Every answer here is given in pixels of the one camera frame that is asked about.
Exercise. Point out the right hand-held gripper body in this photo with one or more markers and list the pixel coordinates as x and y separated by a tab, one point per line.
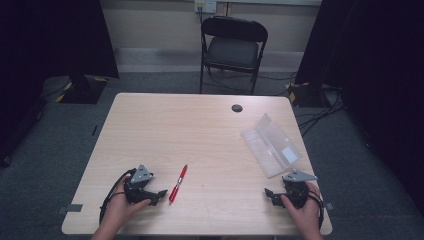
297	190

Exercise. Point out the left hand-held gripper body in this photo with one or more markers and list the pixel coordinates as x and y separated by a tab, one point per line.
137	186

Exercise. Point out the person's right hand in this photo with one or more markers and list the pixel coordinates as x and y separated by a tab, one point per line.
304	213

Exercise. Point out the person's left hand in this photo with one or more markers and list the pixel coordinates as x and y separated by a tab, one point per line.
121	210

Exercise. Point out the red pen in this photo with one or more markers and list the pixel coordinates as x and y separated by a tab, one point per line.
177	185

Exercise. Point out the grey tape strip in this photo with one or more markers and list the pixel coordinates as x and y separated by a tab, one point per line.
329	206
70	208

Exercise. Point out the clear plastic pencil case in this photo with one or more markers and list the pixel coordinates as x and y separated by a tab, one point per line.
270	146

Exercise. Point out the black stand base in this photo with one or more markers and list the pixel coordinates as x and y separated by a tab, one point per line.
83	90
305	95

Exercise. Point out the black curtain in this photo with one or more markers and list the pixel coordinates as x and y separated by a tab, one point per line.
373	66

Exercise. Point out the black folding chair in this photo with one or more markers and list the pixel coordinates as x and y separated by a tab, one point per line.
233	50

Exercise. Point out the white wall socket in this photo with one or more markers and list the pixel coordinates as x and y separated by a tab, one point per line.
205	6

